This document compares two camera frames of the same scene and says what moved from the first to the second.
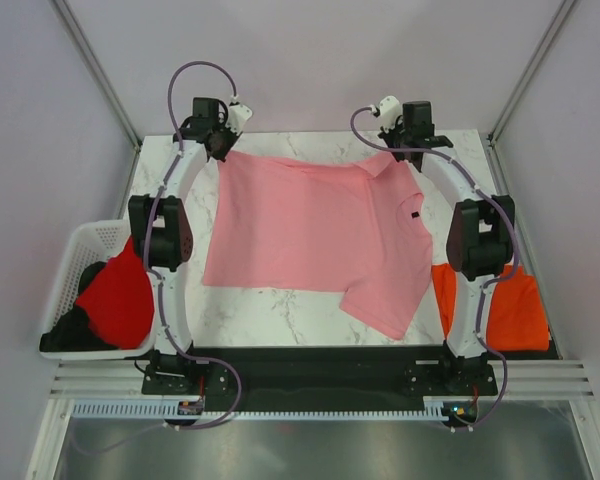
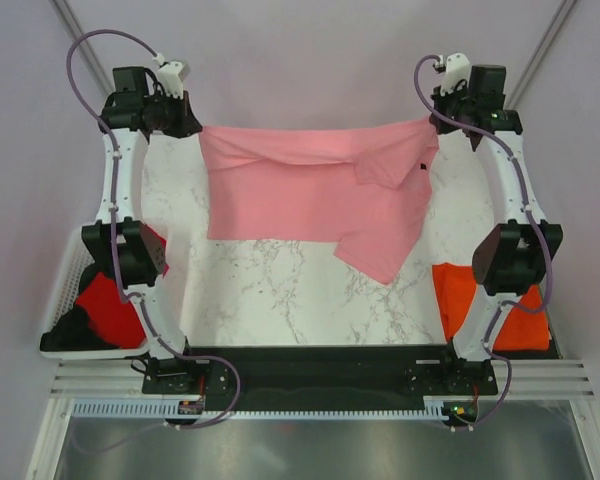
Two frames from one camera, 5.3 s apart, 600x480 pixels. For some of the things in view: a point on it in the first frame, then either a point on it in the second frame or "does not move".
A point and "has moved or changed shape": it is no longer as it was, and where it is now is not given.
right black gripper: [387, 136] → [441, 99]
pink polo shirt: [354, 226] has moved or changed shape
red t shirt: [119, 301] does not move
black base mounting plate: [317, 374] does not move
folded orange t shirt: [517, 318] does not move
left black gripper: [221, 156] → [187, 125]
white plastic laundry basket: [88, 244] does not move
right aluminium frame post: [528, 72] does not move
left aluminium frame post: [85, 48] does not move
